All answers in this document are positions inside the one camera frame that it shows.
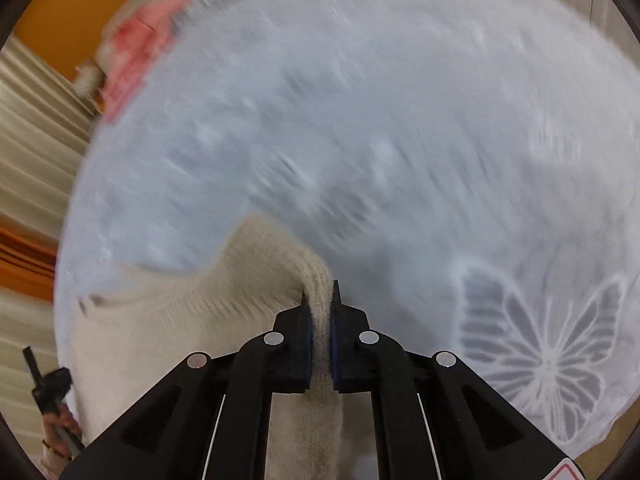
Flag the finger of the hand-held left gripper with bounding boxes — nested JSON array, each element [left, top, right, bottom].
[[22, 346, 85, 457]]

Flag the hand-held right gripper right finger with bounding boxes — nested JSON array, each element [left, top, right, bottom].
[[331, 280, 587, 480]]

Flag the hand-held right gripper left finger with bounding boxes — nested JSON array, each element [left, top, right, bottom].
[[60, 287, 314, 480]]

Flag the cream knitted garment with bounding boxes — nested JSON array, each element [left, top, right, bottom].
[[67, 212, 346, 480]]

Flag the pink and cream clothes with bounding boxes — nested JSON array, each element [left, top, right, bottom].
[[75, 0, 201, 123]]

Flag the person's left hand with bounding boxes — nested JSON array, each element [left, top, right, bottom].
[[41, 402, 83, 461]]

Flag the white butterfly bedspread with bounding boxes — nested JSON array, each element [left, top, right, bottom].
[[52, 0, 640, 461]]

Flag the beige curtain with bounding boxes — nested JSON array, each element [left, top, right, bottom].
[[0, 35, 103, 241]]

